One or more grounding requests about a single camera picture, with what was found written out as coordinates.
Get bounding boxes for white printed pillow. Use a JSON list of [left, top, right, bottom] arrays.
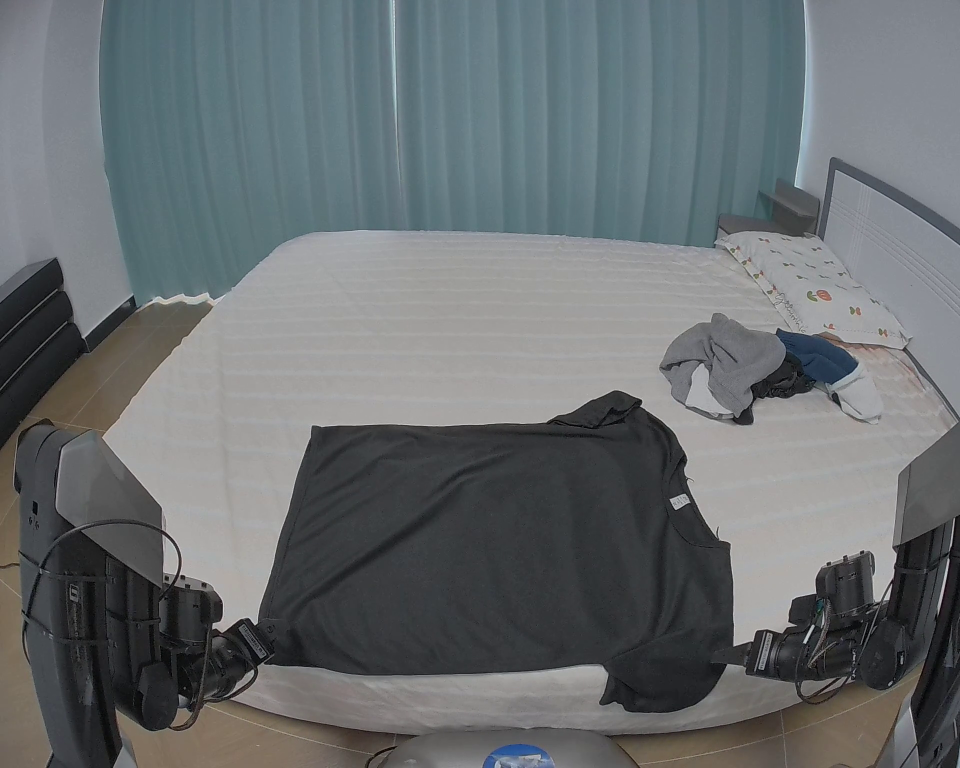
[[714, 228, 912, 350]]

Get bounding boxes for blue-green curtain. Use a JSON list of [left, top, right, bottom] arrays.
[[97, 0, 402, 303], [393, 0, 807, 245]]

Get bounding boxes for black cable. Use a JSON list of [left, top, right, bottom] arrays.
[[18, 521, 185, 646], [793, 660, 858, 704]]

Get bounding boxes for black T-shirt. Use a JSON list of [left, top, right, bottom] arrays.
[[257, 390, 736, 714]]

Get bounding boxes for black chest of drawers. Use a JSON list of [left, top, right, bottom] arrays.
[[0, 257, 85, 447]]

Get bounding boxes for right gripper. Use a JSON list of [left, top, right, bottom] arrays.
[[750, 628, 811, 678]]

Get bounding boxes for bed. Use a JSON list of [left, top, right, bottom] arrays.
[[101, 156, 960, 736]]

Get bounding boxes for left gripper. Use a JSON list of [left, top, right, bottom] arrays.
[[208, 618, 271, 691]]

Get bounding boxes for pile of clothes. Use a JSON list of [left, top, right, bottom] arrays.
[[660, 312, 885, 426]]

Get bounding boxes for grey bedside table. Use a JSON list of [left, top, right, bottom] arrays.
[[716, 178, 822, 240]]

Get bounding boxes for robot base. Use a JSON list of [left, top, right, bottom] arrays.
[[375, 731, 627, 768]]

